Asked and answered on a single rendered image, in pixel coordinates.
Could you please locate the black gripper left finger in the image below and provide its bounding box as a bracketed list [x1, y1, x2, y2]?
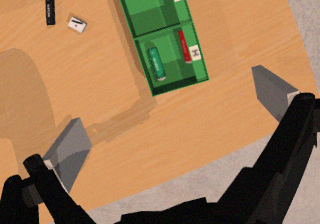
[0, 117, 96, 224]

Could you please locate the red battery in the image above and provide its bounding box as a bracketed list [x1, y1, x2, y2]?
[178, 30, 192, 63]

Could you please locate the green aa battery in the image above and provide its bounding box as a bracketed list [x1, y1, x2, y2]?
[148, 47, 167, 81]

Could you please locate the green three-compartment bin rack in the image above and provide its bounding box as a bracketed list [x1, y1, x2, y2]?
[120, 0, 210, 97]

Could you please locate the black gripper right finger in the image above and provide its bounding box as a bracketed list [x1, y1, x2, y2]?
[193, 65, 320, 224]

